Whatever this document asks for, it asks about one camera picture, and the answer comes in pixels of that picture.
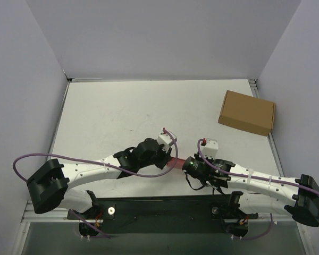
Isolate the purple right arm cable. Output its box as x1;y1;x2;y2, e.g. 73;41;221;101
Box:
196;138;319;200

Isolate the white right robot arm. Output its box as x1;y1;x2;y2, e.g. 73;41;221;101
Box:
182;155;319;227

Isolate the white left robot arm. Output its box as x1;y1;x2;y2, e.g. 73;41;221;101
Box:
27;134;176;219

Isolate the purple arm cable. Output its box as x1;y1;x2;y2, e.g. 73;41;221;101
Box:
196;138;319;200
12;128;179;178

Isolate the pink paper box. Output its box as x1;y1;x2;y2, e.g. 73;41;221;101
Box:
166;158;186;169

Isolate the brown cardboard box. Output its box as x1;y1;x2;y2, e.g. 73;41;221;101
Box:
218;90;275;137

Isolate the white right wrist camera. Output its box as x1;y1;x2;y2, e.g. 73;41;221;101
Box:
199;138;219;159

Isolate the aluminium frame rail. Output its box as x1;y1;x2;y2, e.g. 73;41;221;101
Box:
21;201;68;223

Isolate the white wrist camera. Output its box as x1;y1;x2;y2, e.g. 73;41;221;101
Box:
199;138;219;159
157;131;177;152

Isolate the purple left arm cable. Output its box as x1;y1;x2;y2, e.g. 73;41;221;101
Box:
12;128;179;178

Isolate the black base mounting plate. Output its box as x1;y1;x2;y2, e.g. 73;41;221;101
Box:
78;192;258;237

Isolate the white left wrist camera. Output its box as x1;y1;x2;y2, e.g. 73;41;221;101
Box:
157;131;177;152

